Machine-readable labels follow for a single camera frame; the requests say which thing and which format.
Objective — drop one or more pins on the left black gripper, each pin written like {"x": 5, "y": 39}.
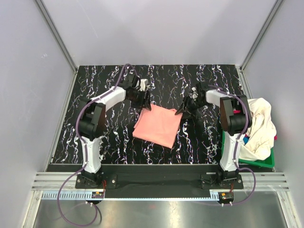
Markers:
{"x": 143, "y": 103}

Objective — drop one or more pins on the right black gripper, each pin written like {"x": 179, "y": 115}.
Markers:
{"x": 186, "y": 102}

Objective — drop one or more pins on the salmon pink t-shirt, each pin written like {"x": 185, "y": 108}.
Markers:
{"x": 158, "y": 126}

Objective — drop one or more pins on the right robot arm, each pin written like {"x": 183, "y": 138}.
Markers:
{"x": 235, "y": 119}

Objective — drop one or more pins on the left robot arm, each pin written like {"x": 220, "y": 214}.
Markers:
{"x": 90, "y": 124}

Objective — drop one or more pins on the blue t-shirt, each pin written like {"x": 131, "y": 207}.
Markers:
{"x": 246, "y": 139}

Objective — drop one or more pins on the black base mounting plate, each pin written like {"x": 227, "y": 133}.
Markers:
{"x": 158, "y": 178}

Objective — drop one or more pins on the cream white t-shirt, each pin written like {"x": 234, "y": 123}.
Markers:
{"x": 261, "y": 134}

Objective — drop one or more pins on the right small controller board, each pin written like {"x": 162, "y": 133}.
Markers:
{"x": 226, "y": 196}

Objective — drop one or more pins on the small controller board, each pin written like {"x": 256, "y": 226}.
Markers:
{"x": 226, "y": 196}
{"x": 98, "y": 194}

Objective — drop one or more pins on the green plastic basket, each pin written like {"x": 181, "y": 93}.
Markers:
{"x": 269, "y": 162}

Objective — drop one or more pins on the left small controller board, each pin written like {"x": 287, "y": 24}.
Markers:
{"x": 98, "y": 194}

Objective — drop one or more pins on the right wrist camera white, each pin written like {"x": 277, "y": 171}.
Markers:
{"x": 193, "y": 93}

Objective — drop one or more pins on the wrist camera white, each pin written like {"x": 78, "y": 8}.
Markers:
{"x": 143, "y": 84}
{"x": 193, "y": 93}

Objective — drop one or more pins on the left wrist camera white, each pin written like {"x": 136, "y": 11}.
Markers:
{"x": 143, "y": 84}

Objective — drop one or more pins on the left aluminium frame post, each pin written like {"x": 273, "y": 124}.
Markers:
{"x": 55, "y": 33}

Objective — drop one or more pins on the aluminium frame post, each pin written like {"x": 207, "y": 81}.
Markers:
{"x": 55, "y": 33}
{"x": 270, "y": 17}

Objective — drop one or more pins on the slotted cable duct rail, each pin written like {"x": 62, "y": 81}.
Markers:
{"x": 132, "y": 195}

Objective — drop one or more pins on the right aluminium frame post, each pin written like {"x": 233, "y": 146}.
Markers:
{"x": 270, "y": 17}

